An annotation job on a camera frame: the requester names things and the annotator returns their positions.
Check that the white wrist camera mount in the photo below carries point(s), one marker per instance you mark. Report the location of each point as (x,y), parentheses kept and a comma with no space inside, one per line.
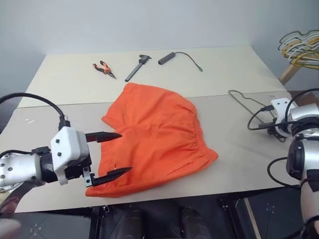
(280,104)
(67,142)

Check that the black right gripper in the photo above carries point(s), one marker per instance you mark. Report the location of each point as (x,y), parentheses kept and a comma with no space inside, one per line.
(273,132)

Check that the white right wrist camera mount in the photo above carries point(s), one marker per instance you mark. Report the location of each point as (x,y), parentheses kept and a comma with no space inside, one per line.
(280,104)

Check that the orange black pliers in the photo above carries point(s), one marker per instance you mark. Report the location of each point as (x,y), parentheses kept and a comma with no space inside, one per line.
(104,67)

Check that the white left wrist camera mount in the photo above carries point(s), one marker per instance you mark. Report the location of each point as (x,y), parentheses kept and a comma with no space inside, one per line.
(67,142)

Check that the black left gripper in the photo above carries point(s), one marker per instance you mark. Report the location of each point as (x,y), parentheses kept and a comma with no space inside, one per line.
(77,170)

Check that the black panel with white marks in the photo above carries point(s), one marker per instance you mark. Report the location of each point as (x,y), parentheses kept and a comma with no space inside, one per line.
(274,211)

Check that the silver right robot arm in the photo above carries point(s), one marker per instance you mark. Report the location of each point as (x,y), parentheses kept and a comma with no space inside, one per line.
(304,112)

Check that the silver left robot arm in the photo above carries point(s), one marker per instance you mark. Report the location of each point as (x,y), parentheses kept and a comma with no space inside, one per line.
(17,169)

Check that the orange shorts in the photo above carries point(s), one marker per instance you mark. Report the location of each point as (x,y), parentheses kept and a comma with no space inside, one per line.
(154,129)

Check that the black caliper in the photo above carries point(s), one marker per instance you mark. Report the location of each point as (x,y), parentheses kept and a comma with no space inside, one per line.
(135,68)

